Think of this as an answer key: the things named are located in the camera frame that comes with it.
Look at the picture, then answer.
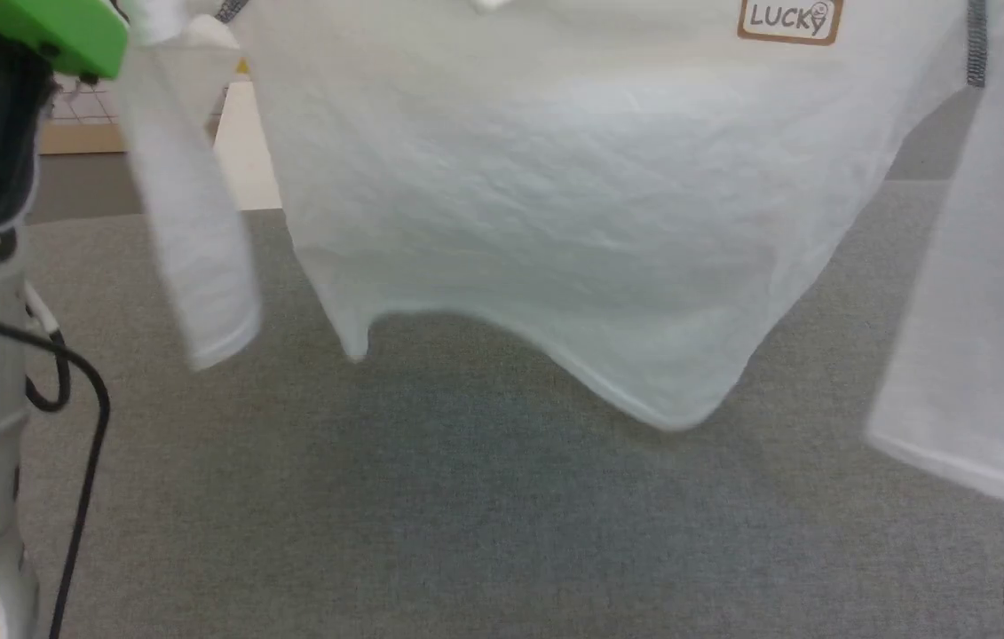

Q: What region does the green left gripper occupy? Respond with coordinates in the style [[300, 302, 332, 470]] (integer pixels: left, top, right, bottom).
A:
[[0, 0, 130, 83]]

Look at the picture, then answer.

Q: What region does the white long-sleeve shirt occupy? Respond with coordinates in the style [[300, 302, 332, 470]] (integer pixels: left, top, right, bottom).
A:
[[115, 0, 1004, 512]]

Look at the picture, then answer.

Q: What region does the white rectangular box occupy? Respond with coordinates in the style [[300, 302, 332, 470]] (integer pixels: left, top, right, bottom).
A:
[[186, 13, 287, 213]]

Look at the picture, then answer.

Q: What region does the grey fabric padded surface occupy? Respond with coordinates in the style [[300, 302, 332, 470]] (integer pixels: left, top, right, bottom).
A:
[[18, 84, 1004, 639]]

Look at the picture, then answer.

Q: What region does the thin black looped cable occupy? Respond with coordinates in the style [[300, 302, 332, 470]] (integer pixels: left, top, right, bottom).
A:
[[20, 282, 74, 414]]

